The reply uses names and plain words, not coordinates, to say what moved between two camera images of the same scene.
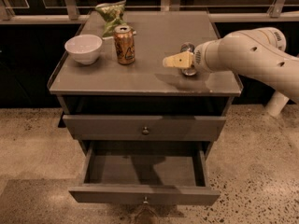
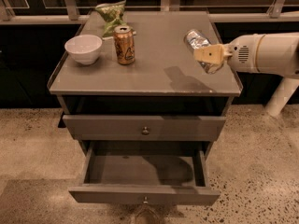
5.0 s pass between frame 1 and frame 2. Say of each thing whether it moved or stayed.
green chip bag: stayed
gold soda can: stayed
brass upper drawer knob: stayed
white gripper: moved
